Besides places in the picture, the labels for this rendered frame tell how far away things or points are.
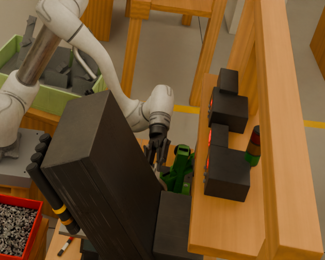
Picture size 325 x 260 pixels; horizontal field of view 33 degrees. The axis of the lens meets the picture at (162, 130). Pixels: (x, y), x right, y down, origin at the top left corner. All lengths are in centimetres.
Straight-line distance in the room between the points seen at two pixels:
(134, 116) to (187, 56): 299
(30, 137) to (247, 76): 122
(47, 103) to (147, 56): 228
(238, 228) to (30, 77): 134
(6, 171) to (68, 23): 78
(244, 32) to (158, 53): 295
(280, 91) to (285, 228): 50
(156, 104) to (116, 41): 311
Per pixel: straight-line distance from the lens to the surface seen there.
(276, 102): 148
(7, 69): 337
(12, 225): 244
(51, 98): 307
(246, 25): 240
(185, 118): 456
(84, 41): 225
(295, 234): 115
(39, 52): 253
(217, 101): 200
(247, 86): 204
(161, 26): 577
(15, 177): 260
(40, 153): 177
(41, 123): 315
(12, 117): 256
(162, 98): 232
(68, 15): 224
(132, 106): 242
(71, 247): 235
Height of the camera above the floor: 275
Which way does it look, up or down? 39 degrees down
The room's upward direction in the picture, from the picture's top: 12 degrees clockwise
